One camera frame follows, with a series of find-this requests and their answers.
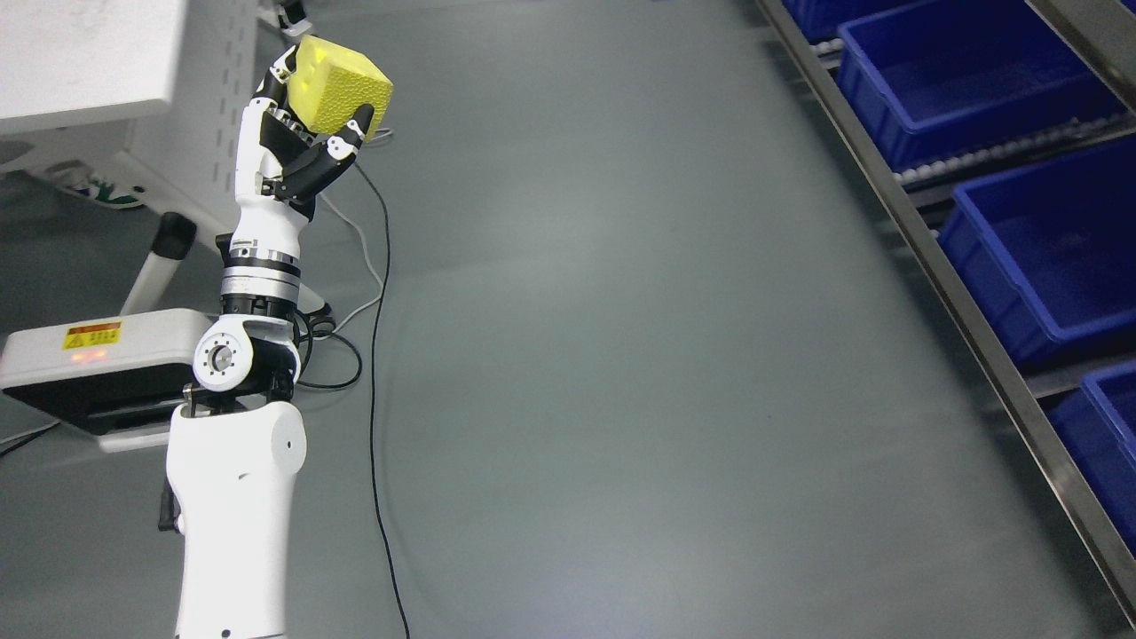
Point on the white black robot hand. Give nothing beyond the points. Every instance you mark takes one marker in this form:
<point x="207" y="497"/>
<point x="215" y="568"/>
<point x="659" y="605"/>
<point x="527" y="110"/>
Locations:
<point x="280" y="161"/>

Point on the yellow foam block notched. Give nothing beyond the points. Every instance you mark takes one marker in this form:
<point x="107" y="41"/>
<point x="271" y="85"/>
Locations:
<point x="331" y="82"/>

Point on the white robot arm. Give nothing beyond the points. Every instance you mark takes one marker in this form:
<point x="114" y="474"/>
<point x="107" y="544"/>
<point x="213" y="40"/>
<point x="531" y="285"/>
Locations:
<point x="237" y="441"/>

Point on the white perforated cabinet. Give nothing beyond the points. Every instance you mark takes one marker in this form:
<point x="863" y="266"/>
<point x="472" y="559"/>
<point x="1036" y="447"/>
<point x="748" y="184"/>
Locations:
<point x="147" y="93"/>

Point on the white machine base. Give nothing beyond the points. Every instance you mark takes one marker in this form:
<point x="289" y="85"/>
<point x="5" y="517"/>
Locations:
<point x="118" y="378"/>

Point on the blue plastic bin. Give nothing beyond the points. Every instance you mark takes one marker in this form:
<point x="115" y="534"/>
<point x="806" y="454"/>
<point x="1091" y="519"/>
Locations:
<point x="1047" y="253"/>
<point x="819" y="20"/>
<point x="1096" y="423"/>
<point x="935" y="79"/>

